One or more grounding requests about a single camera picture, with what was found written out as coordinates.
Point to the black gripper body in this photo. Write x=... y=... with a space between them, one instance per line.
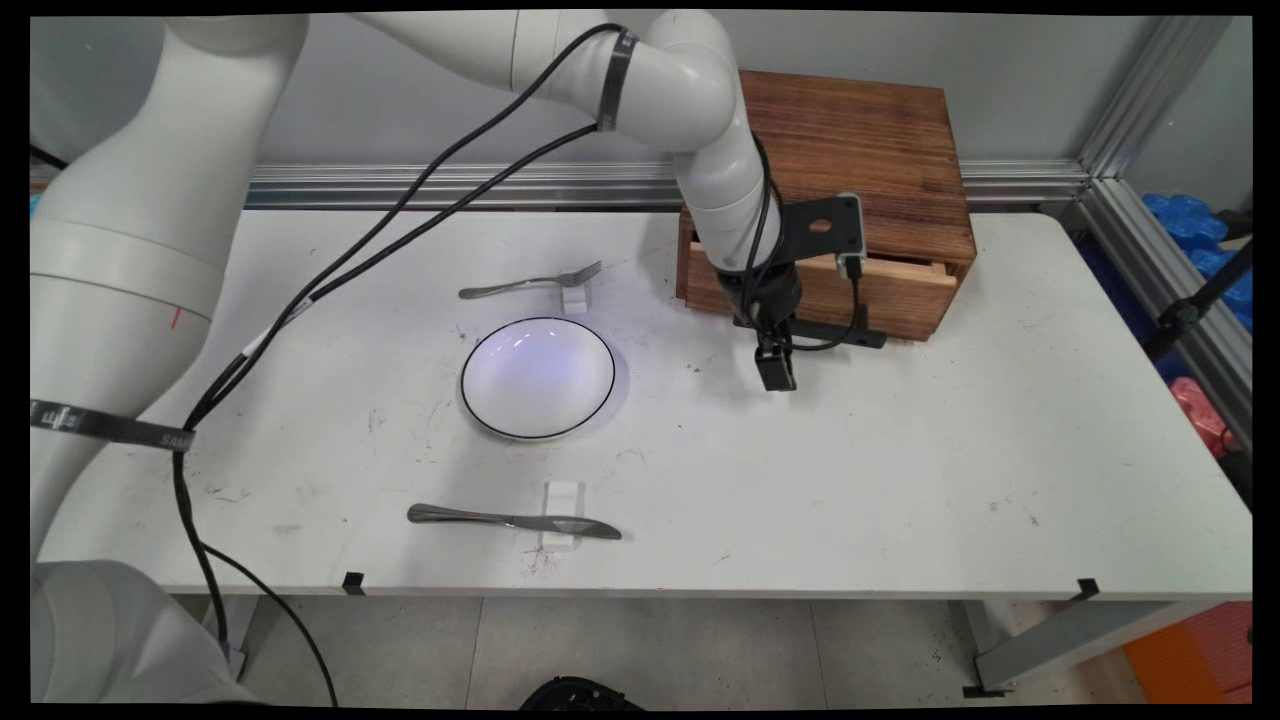
x=765 y=295

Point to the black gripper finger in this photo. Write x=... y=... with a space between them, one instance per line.
x=766 y=368
x=786 y=368

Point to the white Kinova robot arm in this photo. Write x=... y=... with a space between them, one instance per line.
x=150 y=200

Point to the small white cutlery rest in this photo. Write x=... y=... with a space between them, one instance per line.
x=562 y=495
x=576 y=298

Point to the brown wooden drawer cabinet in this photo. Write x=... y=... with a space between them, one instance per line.
x=880 y=140

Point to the white plate with black rim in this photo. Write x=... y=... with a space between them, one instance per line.
x=538 y=378

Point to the silver metal fork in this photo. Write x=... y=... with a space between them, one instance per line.
x=530 y=282

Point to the silver metal knife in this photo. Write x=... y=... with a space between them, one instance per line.
x=500 y=520

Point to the small black edge clip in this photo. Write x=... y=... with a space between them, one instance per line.
x=1088 y=589
x=353 y=583

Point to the black object on floor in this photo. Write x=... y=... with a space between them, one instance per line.
x=580 y=693

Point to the grey metal table leg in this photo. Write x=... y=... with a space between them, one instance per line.
x=245 y=630
x=1080 y=640

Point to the red plastic object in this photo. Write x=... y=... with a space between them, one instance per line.
x=1200 y=410

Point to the blue plastic bag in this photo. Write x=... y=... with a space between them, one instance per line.
x=1190 y=225
x=36 y=205

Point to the orange box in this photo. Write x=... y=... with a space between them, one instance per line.
x=1200 y=655

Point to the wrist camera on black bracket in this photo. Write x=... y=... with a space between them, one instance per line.
x=825 y=228

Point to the horizontal aluminium frame rail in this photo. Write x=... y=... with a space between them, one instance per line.
x=450 y=185

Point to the aluminium frame side rail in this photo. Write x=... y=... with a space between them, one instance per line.
x=1170 y=270

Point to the black camera stand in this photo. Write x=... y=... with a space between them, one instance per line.
x=1195 y=305

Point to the aluminium frame corner post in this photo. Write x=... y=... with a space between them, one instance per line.
x=1150 y=95

